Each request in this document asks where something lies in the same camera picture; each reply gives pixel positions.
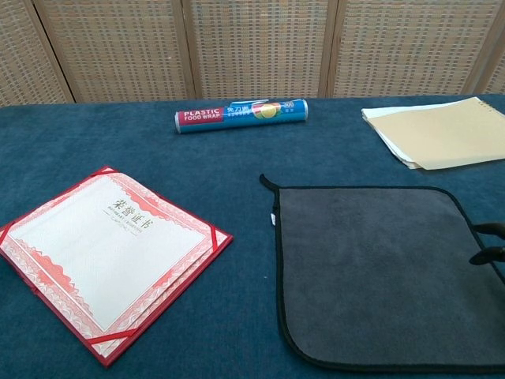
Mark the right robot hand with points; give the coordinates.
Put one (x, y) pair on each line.
(489, 256)

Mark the plastic food wrap roll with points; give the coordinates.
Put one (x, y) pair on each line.
(240, 115)

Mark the white paper sheets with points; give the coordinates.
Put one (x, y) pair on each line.
(375, 113)

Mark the blue tablecloth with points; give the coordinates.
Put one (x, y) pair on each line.
(221, 166)

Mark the grey and green cloth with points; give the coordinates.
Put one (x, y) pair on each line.
(375, 256)

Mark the white certificate sheet red border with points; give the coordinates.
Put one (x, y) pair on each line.
(106, 256)

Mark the tan spiral notebook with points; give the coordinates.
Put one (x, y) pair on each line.
(434, 138)

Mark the red certificate folder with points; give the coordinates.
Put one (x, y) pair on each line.
(170, 301)

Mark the woven folding screen panel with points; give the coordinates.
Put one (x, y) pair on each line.
(410, 47)
(260, 47)
(498, 67)
(118, 51)
(23, 59)

